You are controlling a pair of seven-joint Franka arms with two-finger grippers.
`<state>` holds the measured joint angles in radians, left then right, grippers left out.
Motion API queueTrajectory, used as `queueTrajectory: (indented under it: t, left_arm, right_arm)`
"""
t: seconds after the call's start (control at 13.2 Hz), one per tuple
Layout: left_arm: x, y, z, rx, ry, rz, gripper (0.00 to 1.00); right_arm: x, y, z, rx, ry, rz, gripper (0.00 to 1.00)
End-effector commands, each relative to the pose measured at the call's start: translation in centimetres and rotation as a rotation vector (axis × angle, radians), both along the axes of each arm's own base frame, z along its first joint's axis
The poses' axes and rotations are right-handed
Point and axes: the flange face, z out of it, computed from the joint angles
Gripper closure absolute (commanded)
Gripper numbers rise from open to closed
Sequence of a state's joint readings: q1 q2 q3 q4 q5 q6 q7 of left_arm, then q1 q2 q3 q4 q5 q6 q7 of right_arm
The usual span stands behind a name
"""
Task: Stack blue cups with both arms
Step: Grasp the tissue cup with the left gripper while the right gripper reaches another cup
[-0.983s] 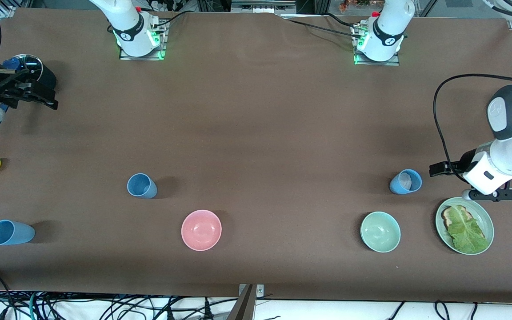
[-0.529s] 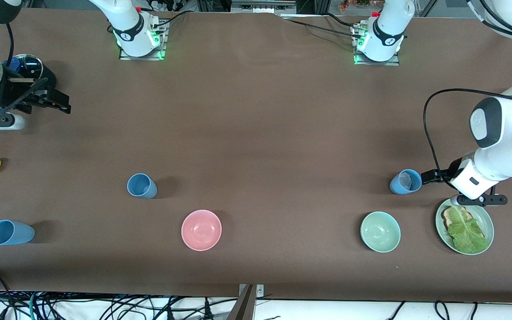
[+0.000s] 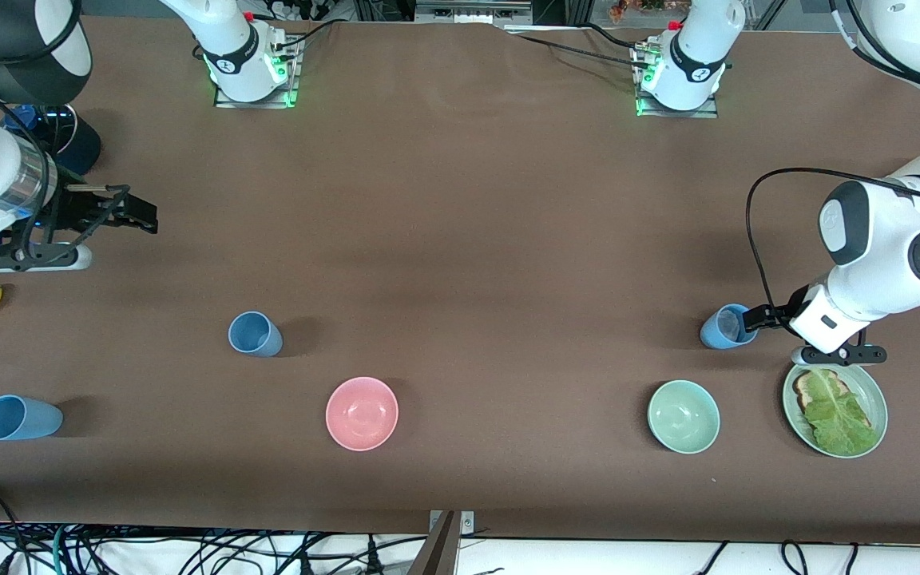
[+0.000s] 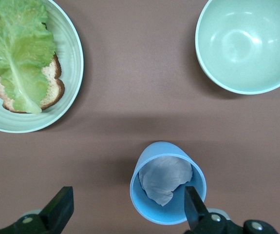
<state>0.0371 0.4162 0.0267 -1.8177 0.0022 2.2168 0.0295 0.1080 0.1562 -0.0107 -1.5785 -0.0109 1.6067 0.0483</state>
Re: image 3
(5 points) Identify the dark blue saucepan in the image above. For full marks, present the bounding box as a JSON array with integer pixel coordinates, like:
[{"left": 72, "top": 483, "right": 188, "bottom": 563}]
[{"left": 1, "top": 104, "right": 102, "bottom": 176}]

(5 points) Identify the dark metal bar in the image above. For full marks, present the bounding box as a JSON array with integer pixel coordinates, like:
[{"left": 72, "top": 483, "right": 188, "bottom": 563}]
[{"left": 406, "top": 511, "right": 458, "bottom": 575}]

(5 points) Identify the black base cable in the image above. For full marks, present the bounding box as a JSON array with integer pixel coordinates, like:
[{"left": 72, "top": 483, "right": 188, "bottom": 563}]
[
  {"left": 508, "top": 32, "right": 651, "bottom": 68},
  {"left": 580, "top": 22, "right": 644, "bottom": 49},
  {"left": 272, "top": 20, "right": 341, "bottom": 53}
]

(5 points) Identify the blue cup holding tissue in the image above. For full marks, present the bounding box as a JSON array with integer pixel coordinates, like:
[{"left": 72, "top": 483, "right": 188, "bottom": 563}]
[{"left": 700, "top": 303, "right": 759, "bottom": 350}]

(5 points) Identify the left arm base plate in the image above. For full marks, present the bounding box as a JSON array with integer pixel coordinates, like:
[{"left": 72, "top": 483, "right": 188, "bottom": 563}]
[{"left": 634, "top": 48, "right": 719, "bottom": 119}]

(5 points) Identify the grey metal device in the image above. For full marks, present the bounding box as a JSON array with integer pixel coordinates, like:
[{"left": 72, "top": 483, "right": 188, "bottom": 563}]
[{"left": 414, "top": 0, "right": 533, "bottom": 26}]

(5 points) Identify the small metal clamp plate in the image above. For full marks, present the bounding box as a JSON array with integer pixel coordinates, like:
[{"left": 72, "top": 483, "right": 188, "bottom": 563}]
[{"left": 428, "top": 511, "right": 475, "bottom": 534}]

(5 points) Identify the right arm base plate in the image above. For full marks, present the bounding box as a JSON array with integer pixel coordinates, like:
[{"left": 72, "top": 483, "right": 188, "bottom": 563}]
[{"left": 214, "top": 36, "right": 301, "bottom": 109}]

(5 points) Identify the pale green plate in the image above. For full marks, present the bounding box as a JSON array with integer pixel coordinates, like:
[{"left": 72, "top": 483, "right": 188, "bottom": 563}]
[{"left": 782, "top": 361, "right": 889, "bottom": 459}]

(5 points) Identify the toast bread slice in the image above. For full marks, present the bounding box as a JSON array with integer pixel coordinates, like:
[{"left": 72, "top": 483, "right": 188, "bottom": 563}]
[{"left": 794, "top": 369, "right": 852, "bottom": 412}]

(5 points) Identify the green lettuce leaf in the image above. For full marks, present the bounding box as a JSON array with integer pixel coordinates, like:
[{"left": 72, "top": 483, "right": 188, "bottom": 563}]
[{"left": 803, "top": 369, "right": 880, "bottom": 456}]

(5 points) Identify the pale green bowl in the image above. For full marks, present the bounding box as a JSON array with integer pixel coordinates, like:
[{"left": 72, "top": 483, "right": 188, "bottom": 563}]
[{"left": 647, "top": 379, "right": 721, "bottom": 455}]

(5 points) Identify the glass lid blue knob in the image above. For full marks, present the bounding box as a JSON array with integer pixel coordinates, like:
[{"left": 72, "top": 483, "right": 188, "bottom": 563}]
[{"left": 5, "top": 104, "right": 77, "bottom": 154}]

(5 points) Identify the pink bowl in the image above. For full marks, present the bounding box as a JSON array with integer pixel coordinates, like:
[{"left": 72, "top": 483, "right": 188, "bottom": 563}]
[{"left": 325, "top": 376, "right": 399, "bottom": 452}]

